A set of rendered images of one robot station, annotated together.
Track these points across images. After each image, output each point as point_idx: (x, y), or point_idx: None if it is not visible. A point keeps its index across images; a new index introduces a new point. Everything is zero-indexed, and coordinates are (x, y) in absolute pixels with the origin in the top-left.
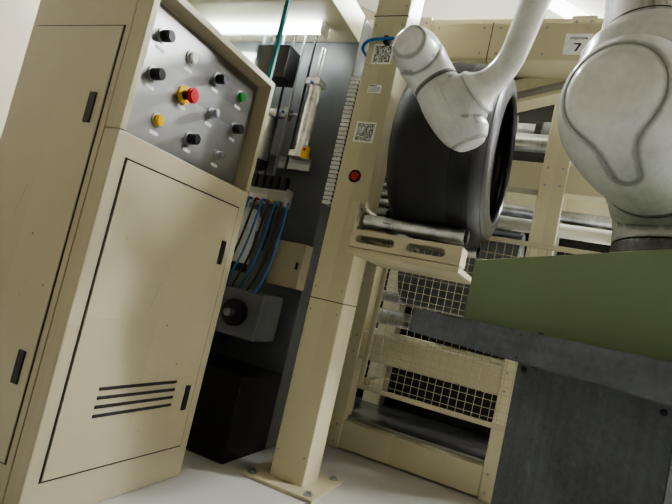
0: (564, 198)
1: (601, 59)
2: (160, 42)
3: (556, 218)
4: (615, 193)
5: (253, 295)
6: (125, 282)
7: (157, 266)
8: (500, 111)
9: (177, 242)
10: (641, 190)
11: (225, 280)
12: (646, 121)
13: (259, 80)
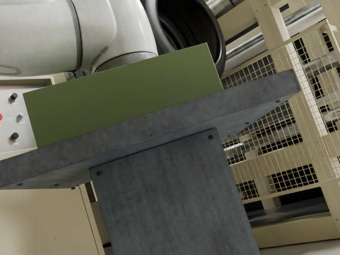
0: (278, 8)
1: None
2: None
3: (275, 26)
4: (32, 75)
5: None
6: (9, 230)
7: (27, 212)
8: (151, 7)
9: (33, 193)
10: (28, 70)
11: (86, 195)
12: None
13: (41, 80)
